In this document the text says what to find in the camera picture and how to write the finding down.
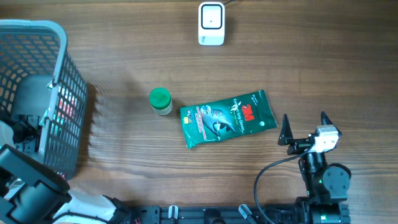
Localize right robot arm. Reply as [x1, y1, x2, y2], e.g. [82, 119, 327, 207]
[278, 111, 352, 224]

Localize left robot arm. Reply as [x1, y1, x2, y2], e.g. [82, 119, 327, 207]
[1, 111, 132, 223]

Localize white barcode scanner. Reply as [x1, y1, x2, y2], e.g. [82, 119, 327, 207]
[198, 1, 225, 46]

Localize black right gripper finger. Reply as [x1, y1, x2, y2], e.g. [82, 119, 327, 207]
[320, 111, 341, 136]
[279, 114, 293, 141]

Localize green 3M gloves package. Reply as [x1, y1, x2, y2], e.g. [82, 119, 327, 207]
[180, 90, 277, 149]

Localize green lid jar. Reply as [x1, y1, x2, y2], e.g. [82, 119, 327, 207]
[149, 87, 173, 116]

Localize grey plastic shopping basket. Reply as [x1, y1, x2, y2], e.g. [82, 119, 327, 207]
[1, 19, 88, 180]

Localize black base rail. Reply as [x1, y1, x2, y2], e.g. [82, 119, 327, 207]
[130, 203, 351, 224]

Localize black right camera cable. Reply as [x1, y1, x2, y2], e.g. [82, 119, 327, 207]
[252, 143, 315, 224]

